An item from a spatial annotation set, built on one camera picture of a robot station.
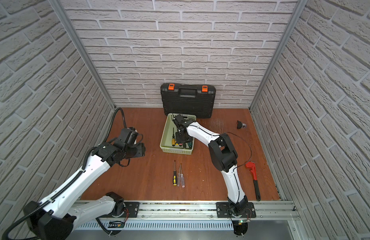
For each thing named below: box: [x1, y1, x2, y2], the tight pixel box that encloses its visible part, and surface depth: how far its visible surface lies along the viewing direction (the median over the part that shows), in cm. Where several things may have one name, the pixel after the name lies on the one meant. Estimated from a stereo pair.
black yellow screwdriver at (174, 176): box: [173, 160, 177, 186], surface depth 84 cm
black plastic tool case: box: [160, 83, 216, 119], surface depth 97 cm
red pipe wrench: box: [245, 161, 261, 201], surface depth 84 cm
